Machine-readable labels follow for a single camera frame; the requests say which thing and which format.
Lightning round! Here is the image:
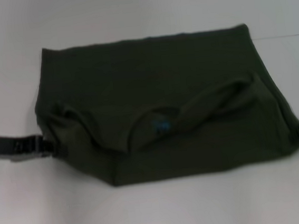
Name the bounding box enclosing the dark green FREE t-shirt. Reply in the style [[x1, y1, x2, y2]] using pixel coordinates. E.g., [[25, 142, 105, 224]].
[[27, 18, 299, 196]]

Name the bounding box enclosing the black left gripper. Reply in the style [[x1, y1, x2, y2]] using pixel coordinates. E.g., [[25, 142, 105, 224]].
[[0, 128, 61, 164]]

